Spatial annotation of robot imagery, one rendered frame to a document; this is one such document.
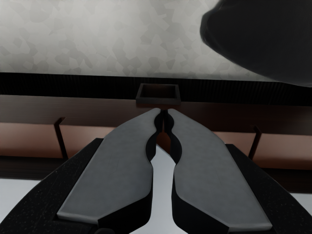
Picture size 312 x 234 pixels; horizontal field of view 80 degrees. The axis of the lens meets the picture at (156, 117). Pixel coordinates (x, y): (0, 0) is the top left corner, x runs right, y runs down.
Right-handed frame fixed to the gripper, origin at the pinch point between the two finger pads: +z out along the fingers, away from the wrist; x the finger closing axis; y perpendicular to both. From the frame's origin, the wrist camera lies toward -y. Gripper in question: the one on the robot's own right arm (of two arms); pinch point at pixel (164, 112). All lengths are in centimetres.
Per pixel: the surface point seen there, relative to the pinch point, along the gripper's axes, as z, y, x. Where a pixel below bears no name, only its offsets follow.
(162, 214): 0.5, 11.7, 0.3
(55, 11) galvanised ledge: 17.7, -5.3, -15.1
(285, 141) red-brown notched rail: 3.1, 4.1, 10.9
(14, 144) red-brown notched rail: 3.1, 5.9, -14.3
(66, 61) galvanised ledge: 17.7, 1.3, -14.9
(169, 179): 0.5, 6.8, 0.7
